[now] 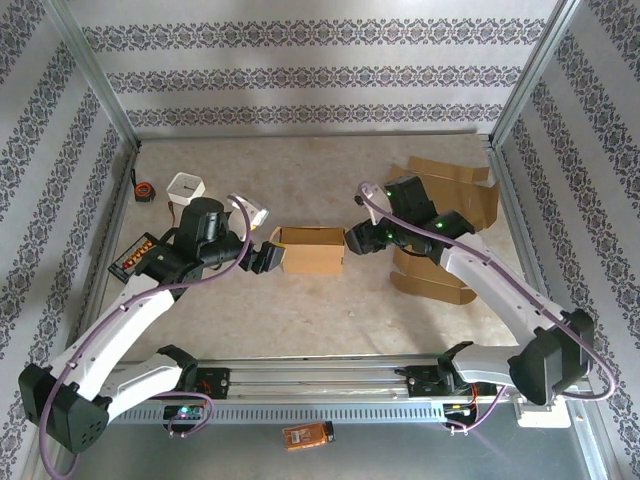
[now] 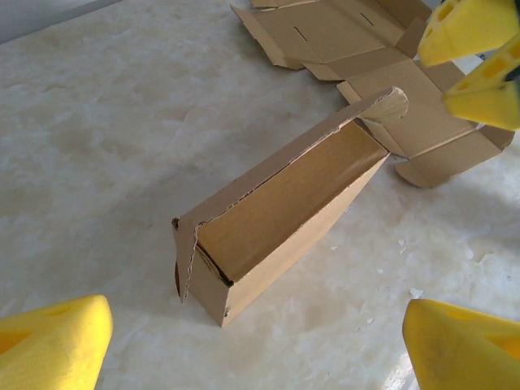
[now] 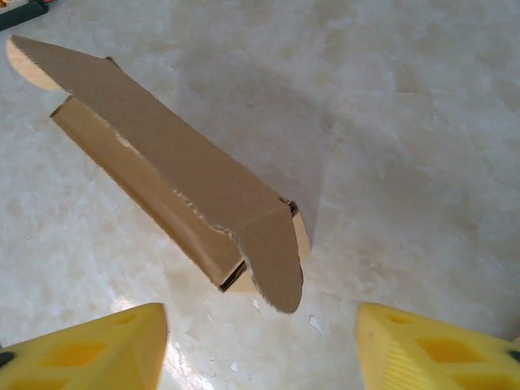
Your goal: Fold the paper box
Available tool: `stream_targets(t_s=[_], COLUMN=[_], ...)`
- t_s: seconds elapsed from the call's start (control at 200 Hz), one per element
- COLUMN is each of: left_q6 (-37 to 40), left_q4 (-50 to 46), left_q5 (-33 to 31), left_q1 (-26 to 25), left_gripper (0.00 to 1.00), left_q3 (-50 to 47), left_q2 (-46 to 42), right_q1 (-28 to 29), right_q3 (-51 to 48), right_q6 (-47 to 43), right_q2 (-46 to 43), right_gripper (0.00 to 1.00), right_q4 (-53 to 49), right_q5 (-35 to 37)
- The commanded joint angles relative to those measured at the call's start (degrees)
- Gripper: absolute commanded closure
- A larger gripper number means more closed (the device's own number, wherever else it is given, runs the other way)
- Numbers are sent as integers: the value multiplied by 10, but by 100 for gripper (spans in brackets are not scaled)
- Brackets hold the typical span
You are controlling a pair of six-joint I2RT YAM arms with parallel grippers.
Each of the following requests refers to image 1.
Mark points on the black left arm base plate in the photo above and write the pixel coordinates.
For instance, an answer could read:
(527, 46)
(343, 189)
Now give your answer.
(220, 382)

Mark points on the aluminium frame post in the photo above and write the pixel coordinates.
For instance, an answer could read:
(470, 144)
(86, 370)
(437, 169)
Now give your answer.
(529, 75)
(97, 75)

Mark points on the aluminium mounting rail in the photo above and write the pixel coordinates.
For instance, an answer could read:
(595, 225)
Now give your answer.
(320, 372)

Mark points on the orange black tape measure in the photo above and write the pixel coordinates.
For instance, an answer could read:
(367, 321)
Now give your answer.
(145, 190)

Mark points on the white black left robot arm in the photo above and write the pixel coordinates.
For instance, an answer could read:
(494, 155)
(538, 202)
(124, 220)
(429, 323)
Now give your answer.
(125, 320)

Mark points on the aluminium side rail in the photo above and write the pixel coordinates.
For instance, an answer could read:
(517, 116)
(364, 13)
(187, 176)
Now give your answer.
(505, 170)
(121, 210)

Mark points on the brown cardboard mailer box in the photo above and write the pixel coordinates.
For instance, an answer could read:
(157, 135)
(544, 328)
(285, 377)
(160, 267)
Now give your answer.
(465, 195)
(312, 257)

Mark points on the black board with orange connectors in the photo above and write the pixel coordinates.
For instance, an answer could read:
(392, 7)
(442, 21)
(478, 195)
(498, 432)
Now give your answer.
(127, 260)

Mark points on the orange foil packet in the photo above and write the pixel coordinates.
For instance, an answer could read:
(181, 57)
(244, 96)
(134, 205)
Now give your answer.
(305, 436)

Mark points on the aluminium back rail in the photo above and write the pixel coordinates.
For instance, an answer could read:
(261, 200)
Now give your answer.
(300, 135)

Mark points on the circuit board with green light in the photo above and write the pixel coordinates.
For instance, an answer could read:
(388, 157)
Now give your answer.
(182, 412)

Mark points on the white square desk clock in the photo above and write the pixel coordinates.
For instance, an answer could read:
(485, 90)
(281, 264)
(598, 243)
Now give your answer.
(185, 189)

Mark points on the grey metal sheet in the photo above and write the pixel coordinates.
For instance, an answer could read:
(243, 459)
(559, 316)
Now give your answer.
(400, 455)

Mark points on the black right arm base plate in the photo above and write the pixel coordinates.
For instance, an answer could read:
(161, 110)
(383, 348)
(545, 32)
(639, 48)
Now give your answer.
(420, 382)

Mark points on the white plastic bracket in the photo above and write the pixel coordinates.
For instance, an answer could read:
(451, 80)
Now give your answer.
(542, 419)

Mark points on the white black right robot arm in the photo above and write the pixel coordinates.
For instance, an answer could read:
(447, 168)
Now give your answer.
(500, 285)

